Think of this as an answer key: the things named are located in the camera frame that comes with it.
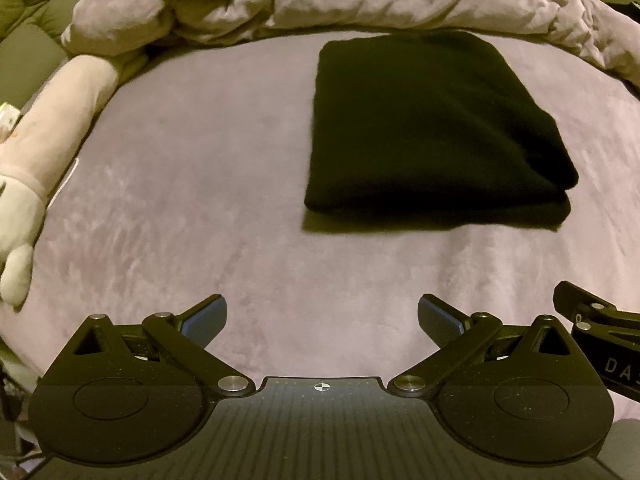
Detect grey-green padded headboard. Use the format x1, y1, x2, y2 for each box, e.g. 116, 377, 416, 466
0, 0, 156, 111

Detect grey fleece cloth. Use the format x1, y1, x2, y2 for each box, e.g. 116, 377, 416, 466
597, 416, 640, 480

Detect purple pillow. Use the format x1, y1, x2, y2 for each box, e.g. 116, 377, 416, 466
61, 0, 178, 57

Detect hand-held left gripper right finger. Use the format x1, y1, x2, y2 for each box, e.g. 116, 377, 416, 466
387, 293, 577, 397

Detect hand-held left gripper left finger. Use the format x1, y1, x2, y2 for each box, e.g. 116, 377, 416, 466
71, 293, 257, 397

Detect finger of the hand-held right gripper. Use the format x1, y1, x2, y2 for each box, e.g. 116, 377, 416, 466
552, 280, 640, 333

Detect pink long plush toy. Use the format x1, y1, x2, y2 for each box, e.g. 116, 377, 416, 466
0, 54, 122, 308

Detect black knit sweater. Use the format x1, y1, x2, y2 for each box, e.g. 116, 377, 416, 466
301, 30, 581, 235

